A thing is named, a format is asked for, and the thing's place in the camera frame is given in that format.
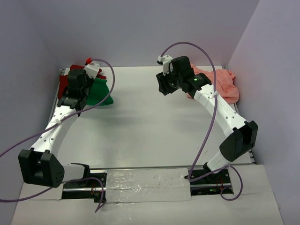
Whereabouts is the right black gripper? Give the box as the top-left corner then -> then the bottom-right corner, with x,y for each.
156,66 -> 183,96

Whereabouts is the green t shirt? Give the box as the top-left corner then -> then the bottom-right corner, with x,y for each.
87,78 -> 109,106

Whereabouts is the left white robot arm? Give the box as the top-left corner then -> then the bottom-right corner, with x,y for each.
18,68 -> 97,188

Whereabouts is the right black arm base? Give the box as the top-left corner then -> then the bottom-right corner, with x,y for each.
190,169 -> 233,196

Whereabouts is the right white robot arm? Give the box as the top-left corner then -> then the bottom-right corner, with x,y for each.
156,55 -> 258,183

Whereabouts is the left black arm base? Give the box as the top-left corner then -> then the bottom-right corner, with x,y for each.
61,165 -> 107,203

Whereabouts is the red t shirt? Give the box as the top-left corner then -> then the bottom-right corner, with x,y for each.
58,64 -> 107,99

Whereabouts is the salmon pink t shirt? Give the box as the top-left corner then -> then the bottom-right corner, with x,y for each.
186,63 -> 240,104

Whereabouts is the silver tape sheet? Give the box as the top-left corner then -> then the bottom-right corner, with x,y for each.
105,168 -> 191,203

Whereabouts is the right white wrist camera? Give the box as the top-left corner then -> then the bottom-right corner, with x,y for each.
157,55 -> 173,75

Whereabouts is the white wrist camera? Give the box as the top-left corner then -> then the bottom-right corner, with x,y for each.
84,58 -> 102,80
157,55 -> 173,75

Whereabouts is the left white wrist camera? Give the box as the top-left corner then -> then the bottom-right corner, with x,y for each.
84,58 -> 102,80

